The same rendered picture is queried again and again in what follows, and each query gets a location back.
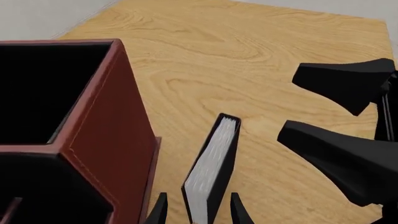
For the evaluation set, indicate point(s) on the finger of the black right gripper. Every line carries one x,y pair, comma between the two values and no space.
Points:
351,163
342,79

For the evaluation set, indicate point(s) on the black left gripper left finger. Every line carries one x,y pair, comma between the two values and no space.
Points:
159,213

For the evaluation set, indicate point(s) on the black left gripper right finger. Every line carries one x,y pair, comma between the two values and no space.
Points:
240,213

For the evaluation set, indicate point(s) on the black book with white pages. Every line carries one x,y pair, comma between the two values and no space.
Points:
214,161

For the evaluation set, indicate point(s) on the red-brown desk caddy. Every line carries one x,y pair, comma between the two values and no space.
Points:
105,130

